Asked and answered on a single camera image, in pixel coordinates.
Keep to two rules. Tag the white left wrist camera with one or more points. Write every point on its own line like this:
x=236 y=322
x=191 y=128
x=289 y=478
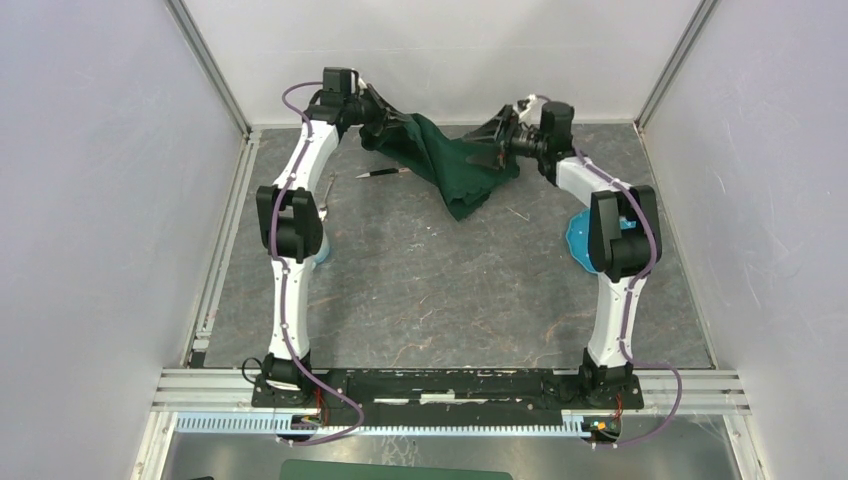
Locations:
x=358 y=82

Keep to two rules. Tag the green mat at bottom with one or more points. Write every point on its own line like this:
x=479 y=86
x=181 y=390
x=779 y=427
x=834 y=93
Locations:
x=294 y=469

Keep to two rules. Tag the blue slotted cable duct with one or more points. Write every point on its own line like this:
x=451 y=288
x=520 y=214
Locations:
x=293 y=425

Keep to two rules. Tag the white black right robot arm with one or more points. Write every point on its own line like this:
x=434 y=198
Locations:
x=623 y=239

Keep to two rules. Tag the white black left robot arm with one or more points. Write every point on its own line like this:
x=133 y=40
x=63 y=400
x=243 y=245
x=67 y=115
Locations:
x=292 y=231

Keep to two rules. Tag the blue polka dot plate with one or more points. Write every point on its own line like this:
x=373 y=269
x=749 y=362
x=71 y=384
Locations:
x=577 y=240

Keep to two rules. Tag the dark green cloth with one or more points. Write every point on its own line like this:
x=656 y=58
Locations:
x=441 y=161

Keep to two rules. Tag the white blue mug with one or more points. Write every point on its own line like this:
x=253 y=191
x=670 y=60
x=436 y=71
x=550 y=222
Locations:
x=323 y=252

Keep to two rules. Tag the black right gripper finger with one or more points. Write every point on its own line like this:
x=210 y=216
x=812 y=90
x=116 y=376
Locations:
x=494 y=129
x=490 y=157

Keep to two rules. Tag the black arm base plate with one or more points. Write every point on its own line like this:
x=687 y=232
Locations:
x=449 y=398

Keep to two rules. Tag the silver spoon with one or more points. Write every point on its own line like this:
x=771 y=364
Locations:
x=323 y=206

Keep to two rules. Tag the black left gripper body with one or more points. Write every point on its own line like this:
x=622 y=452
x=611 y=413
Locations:
x=366 y=110

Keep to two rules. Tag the black handled knife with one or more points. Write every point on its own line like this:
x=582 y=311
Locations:
x=382 y=172

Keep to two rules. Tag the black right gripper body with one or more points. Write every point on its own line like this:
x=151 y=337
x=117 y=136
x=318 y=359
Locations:
x=524 y=142

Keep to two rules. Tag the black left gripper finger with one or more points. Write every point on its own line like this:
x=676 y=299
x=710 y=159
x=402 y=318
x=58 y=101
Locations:
x=395 y=130
x=387 y=102

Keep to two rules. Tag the aluminium frame rails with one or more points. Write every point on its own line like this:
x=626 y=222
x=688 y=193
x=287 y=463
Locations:
x=430 y=51

